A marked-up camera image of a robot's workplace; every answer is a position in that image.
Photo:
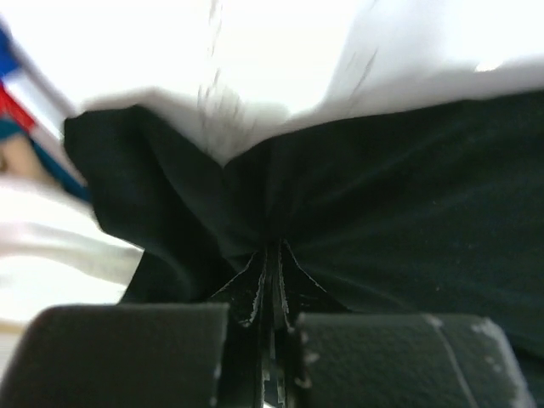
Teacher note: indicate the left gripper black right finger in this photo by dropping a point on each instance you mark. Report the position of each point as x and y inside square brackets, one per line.
[330, 356]

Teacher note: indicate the black t shirt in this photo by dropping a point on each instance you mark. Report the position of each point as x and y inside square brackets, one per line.
[438, 210]

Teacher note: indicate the white folded t shirt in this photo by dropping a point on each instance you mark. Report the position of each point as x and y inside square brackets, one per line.
[61, 233]

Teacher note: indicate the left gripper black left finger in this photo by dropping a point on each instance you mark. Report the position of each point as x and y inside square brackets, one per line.
[156, 355]

